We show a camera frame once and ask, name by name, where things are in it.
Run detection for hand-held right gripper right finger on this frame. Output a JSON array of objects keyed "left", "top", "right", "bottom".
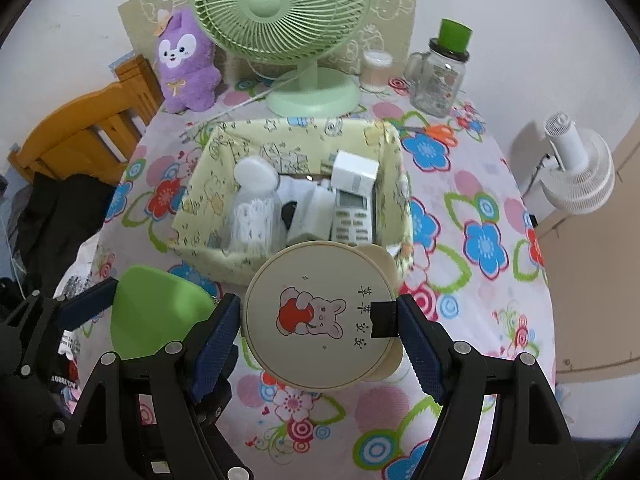
[{"left": 396, "top": 294, "right": 584, "bottom": 480}]

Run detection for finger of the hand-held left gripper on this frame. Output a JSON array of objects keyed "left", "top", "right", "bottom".
[
  {"left": 0, "top": 276, "right": 121, "bottom": 381},
  {"left": 197, "top": 377, "right": 235, "bottom": 428}
]

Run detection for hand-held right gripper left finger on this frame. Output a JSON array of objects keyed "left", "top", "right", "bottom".
[{"left": 62, "top": 294, "right": 254, "bottom": 480}]

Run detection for green oval case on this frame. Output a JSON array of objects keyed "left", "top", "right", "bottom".
[{"left": 110, "top": 266, "right": 213, "bottom": 361}]

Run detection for round cream bear mirror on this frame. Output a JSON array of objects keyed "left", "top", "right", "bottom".
[{"left": 243, "top": 241, "right": 403, "bottom": 391}]

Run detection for yellow cartoon-print storage box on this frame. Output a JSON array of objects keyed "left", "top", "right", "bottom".
[{"left": 167, "top": 119, "right": 416, "bottom": 286}]

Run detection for white remote control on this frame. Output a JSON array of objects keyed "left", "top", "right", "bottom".
[{"left": 331, "top": 187, "right": 375, "bottom": 243}]

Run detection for small white box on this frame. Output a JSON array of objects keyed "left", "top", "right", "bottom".
[{"left": 331, "top": 150, "right": 379, "bottom": 196}]

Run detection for white printed plastic bag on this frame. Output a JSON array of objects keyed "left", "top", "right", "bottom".
[{"left": 52, "top": 240, "right": 118, "bottom": 311}]

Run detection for floral tablecloth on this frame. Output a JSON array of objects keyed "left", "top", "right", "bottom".
[{"left": 52, "top": 77, "right": 558, "bottom": 480}]

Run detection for black clothing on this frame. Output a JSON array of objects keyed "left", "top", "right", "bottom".
[{"left": 12, "top": 172, "right": 118, "bottom": 291}]

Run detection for wooden chair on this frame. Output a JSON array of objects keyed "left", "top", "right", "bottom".
[{"left": 7, "top": 55, "right": 163, "bottom": 186}]

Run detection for beige door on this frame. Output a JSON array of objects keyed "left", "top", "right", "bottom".
[{"left": 532, "top": 115, "right": 640, "bottom": 376}]

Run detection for purple plush toy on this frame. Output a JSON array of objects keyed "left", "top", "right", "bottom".
[{"left": 156, "top": 7, "right": 222, "bottom": 113}]

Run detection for white floor fan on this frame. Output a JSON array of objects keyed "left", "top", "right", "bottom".
[{"left": 517, "top": 112, "right": 616, "bottom": 218}]

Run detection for green desk fan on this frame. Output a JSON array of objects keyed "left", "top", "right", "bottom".
[{"left": 192, "top": 0, "right": 373, "bottom": 120}]

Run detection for glass mug jar green lid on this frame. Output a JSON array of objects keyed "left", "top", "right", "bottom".
[{"left": 404, "top": 18, "right": 473, "bottom": 118}]

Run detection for cotton swab container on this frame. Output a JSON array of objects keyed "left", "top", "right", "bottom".
[{"left": 361, "top": 50, "right": 395, "bottom": 92}]

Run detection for black fan power cable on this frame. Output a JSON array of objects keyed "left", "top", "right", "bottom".
[{"left": 520, "top": 152, "right": 551, "bottom": 196}]

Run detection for orange handled scissors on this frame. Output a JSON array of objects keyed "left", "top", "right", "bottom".
[{"left": 400, "top": 122, "right": 458, "bottom": 143}]

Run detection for white desk fan cable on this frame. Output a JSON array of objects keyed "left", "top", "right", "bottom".
[{"left": 182, "top": 85, "right": 281, "bottom": 136}]

